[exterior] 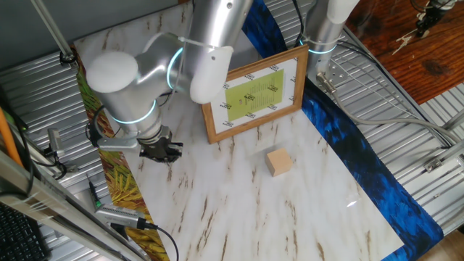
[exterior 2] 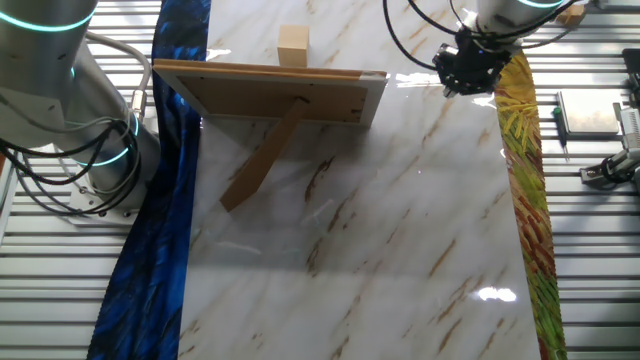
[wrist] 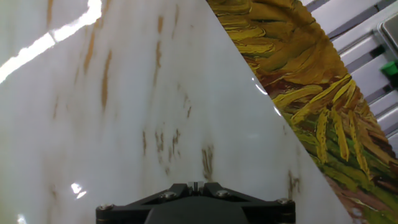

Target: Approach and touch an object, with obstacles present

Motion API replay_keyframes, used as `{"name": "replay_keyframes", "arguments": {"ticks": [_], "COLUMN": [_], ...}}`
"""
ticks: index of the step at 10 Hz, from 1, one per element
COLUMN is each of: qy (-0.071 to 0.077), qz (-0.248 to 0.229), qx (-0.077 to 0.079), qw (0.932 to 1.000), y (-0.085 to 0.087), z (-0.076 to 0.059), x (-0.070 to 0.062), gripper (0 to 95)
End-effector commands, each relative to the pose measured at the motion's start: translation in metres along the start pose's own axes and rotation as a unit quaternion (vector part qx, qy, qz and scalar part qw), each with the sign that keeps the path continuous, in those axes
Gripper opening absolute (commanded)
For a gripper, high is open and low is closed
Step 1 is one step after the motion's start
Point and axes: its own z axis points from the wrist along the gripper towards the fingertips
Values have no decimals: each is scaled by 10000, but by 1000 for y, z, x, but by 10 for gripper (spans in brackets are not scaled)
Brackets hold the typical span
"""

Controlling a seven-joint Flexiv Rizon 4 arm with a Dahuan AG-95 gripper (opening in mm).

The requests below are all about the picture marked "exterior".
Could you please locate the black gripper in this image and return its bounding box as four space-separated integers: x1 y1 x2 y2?
138 125 184 165

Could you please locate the marble pattern mat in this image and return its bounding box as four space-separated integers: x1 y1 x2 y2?
74 1 405 261

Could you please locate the grey metal clamp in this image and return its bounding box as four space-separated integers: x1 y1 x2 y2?
46 127 79 175

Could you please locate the wooden cube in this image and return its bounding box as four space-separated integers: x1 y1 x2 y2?
264 147 294 178

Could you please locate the white zip tie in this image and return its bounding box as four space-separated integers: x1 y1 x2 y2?
177 35 218 50

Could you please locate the orange pole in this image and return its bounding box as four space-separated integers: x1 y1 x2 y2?
0 107 25 170

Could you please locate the black keyboard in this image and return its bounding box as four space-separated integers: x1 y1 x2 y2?
0 202 51 261

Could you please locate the metal stand rod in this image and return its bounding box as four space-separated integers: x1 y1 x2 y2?
30 0 77 66

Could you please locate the painted print tablecloth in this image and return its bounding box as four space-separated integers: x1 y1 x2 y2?
74 0 445 261

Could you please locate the brown wooden table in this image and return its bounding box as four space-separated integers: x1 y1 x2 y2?
344 0 464 106

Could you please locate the black tool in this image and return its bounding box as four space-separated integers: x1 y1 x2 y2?
411 0 457 39

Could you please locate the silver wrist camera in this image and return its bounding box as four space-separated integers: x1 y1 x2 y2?
96 136 141 152

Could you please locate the black exterior camera cable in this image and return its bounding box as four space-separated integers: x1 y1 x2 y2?
136 217 181 261

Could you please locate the silver exterior camera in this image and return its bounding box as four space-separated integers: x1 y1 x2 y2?
94 203 148 230

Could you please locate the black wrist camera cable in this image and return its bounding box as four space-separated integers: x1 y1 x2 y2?
85 104 120 148

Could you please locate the wooden picture frame stand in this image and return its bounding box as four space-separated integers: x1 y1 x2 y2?
201 43 310 145

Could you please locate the aluminium frame bar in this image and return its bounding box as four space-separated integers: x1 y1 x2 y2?
0 150 149 261

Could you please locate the grey base cable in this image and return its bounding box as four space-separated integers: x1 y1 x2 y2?
315 71 461 144

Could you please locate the black base cable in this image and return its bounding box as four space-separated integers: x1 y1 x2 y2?
289 0 308 47

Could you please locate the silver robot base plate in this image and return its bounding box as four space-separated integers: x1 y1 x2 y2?
315 59 351 88

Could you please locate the aluminium profile rail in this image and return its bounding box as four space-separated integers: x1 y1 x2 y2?
422 108 464 175

